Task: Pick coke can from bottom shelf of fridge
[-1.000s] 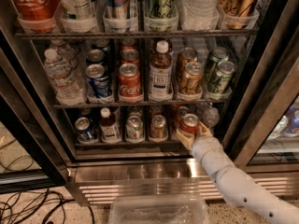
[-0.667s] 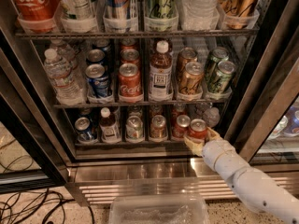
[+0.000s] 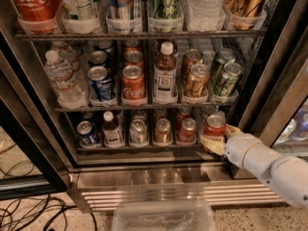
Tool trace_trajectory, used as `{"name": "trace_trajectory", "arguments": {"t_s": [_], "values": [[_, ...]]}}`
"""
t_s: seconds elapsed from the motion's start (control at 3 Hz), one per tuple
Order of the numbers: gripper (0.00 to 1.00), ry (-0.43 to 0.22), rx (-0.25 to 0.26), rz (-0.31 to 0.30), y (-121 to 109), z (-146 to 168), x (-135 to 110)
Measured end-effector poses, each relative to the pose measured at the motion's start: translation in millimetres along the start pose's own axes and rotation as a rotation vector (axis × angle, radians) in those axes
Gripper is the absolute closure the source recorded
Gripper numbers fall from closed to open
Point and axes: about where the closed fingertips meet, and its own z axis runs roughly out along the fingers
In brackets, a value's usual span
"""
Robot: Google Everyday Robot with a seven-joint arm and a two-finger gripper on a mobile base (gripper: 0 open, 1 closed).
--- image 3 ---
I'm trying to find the blue red bull can top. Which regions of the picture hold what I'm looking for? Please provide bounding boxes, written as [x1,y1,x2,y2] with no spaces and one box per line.
[109,0,134,20]

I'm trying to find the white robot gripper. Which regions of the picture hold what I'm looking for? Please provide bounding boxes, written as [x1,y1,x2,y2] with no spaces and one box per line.
[200,124,281,180]

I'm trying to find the red coke can middle behind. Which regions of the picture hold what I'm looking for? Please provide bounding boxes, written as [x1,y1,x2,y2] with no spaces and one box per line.
[123,50,144,68]

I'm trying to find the brown can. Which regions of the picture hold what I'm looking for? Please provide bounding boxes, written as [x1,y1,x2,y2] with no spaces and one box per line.
[180,48,203,84]
[184,64,210,98]

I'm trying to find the brown can middle front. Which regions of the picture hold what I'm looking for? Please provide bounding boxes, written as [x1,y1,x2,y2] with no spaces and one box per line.
[184,64,210,98]

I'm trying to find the green can top shelf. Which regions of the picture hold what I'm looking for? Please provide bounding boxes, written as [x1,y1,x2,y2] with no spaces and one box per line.
[150,0,180,19]

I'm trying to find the clear plastic bin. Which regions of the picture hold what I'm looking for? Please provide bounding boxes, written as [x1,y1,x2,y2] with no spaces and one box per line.
[112,200,217,231]

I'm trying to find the brown tea bottle shelf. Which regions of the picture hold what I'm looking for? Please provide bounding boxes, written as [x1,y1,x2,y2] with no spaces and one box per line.
[102,111,124,146]
[153,41,177,103]

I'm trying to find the clear water bottle middle shelf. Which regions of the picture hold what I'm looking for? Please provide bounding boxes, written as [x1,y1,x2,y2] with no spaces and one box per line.
[45,50,88,109]

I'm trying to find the large coca-cola bottle top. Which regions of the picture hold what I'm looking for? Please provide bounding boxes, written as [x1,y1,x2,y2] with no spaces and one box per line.
[13,0,61,34]

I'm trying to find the brown tea bottle middle shelf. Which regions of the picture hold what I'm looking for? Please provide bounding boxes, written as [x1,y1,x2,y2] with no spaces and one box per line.
[153,41,177,103]

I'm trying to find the red coke can bottom shelf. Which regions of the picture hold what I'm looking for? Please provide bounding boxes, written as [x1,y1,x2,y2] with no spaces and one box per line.
[202,112,226,137]

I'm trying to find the white green can bottom shelf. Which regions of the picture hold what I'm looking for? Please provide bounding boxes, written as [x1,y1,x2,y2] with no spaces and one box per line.
[129,119,147,144]

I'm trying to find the brown tea bottle bottom shelf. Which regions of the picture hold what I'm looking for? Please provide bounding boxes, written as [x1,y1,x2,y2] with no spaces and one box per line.
[102,111,124,146]

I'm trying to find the black floor cables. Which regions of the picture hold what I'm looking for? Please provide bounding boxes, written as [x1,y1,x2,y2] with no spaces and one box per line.
[0,142,98,231]

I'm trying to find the green can middle front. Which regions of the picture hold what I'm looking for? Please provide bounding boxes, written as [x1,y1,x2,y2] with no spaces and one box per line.
[214,63,243,96]

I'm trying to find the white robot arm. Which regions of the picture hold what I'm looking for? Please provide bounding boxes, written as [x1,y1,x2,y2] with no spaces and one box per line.
[200,125,308,208]

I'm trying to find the left fridge glass door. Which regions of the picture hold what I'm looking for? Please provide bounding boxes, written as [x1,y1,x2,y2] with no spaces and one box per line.
[0,51,69,200]

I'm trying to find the fridge glass door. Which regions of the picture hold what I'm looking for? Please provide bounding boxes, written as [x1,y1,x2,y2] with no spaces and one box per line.
[0,51,69,200]
[238,27,308,160]

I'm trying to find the blue pepsi can middle front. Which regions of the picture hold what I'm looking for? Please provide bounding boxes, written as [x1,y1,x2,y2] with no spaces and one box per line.
[88,66,114,101]

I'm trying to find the red coke can middle front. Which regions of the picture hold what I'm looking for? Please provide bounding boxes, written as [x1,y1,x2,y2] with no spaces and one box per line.
[121,65,146,101]

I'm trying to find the orange soda can bottom shelf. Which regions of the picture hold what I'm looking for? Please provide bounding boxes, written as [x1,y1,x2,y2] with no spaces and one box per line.
[154,118,171,143]

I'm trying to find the right fridge glass door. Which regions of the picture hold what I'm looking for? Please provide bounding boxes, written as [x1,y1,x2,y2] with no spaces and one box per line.
[238,27,308,160]

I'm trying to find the blue pepsi can middle behind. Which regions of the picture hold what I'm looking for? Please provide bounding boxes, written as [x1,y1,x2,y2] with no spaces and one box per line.
[89,51,109,68]

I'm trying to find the steel fridge bottom grille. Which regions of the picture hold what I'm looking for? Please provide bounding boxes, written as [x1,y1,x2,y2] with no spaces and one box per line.
[67,164,282,213]

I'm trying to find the green can middle behind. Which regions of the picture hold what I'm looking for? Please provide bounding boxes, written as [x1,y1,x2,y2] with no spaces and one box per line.
[211,48,236,85]

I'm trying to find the blue pepsi can bottom shelf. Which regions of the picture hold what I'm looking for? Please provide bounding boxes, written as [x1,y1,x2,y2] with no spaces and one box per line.
[77,120,99,145]

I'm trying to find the brown cans top shelf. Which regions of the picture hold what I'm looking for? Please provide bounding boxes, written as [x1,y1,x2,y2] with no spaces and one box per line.
[223,0,266,31]

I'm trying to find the white green bottle top shelf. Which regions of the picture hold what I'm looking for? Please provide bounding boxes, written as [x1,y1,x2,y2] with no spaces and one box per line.
[62,0,100,21]

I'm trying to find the brown can middle behind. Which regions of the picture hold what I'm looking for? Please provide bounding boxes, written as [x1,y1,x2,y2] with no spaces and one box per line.
[180,48,203,84]

